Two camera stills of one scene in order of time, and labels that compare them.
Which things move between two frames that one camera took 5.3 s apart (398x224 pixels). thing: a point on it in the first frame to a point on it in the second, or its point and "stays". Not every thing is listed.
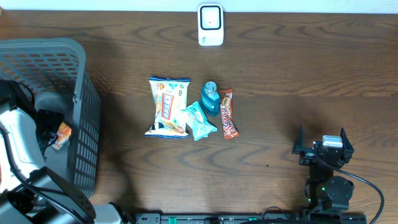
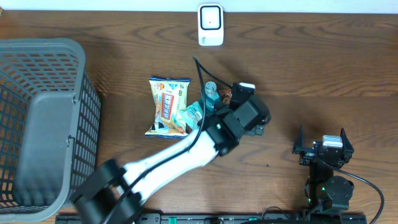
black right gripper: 308,154 stays
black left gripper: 46,116 to 233,104
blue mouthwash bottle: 211,98 stays
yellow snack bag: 170,96 stays
